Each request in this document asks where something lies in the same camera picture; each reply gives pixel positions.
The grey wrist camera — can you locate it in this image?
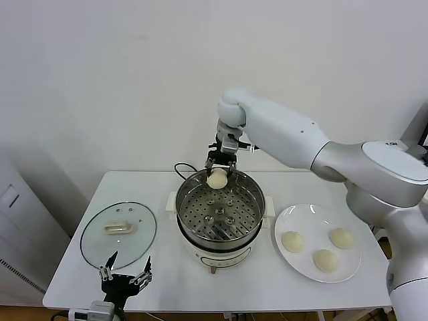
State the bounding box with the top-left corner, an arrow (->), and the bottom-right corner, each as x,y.
221,133 -> 240,154
90,300 -> 115,321

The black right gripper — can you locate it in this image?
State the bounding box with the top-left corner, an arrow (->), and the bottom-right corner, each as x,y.
204,132 -> 239,183

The round glass pot lid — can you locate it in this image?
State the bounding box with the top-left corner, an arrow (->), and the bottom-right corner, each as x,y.
80,201 -> 158,271

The black cooker power cord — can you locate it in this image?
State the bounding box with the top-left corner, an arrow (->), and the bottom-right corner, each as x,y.
173,163 -> 201,183

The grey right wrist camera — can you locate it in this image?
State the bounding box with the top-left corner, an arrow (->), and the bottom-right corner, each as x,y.
221,133 -> 240,154

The white steamed baozi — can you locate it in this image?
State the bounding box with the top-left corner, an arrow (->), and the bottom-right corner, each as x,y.
206,168 -> 230,190
329,227 -> 355,250
281,231 -> 306,253
312,249 -> 341,274

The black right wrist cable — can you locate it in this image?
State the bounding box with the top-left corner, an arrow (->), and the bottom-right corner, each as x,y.
237,142 -> 260,154

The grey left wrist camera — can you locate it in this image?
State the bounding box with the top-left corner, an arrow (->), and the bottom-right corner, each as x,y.
90,300 -> 115,321

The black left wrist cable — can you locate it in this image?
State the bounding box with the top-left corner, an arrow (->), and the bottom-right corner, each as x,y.
49,309 -> 92,321

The large white plate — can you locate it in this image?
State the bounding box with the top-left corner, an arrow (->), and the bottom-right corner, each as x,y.
274,203 -> 362,284

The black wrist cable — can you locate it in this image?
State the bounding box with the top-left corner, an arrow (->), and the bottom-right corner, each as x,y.
237,142 -> 260,154
49,309 -> 92,321

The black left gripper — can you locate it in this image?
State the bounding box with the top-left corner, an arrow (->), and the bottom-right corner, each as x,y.
98,250 -> 153,311

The grey computer monitor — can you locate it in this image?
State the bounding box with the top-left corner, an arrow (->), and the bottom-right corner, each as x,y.
400,98 -> 428,146

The white cabinet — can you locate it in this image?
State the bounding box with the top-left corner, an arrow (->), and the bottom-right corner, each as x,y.
0,150 -> 71,298

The stainless steel steamer basket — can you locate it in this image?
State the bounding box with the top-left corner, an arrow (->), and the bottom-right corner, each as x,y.
175,166 -> 267,247

